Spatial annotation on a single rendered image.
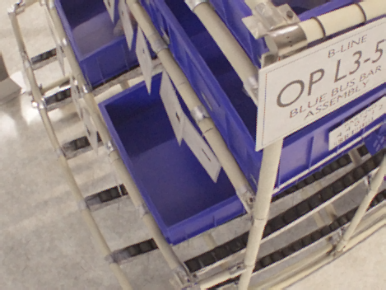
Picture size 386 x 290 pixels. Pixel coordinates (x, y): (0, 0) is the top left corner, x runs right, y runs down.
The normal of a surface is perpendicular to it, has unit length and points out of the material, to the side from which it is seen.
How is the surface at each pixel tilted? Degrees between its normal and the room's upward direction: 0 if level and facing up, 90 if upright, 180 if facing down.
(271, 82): 90
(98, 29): 3
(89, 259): 0
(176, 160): 3
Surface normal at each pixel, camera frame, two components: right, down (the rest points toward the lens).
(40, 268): -0.02, -0.46
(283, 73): 0.45, 0.79
